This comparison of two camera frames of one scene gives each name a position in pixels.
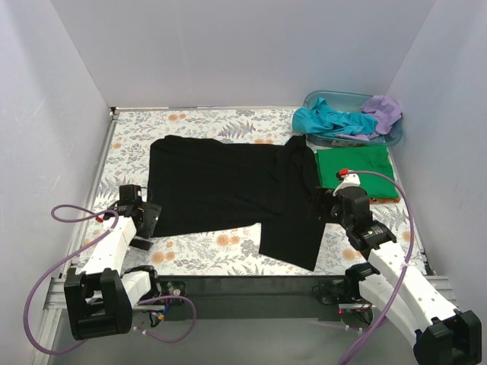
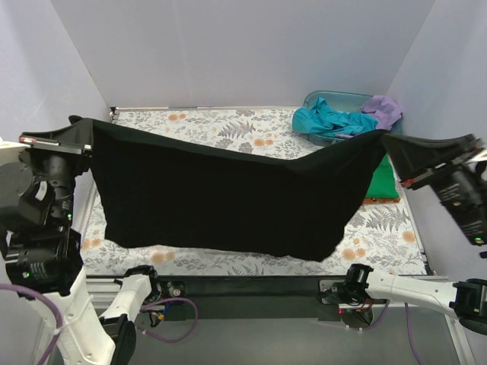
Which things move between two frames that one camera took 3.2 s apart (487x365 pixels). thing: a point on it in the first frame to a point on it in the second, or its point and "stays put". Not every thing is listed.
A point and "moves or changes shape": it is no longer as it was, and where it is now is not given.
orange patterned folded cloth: x=382 y=201 stays put
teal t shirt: x=322 y=119 stays put
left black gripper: x=151 y=219 to x=55 y=147
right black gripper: x=325 y=205 to x=438 y=166
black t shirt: x=203 y=184 moves or changes shape
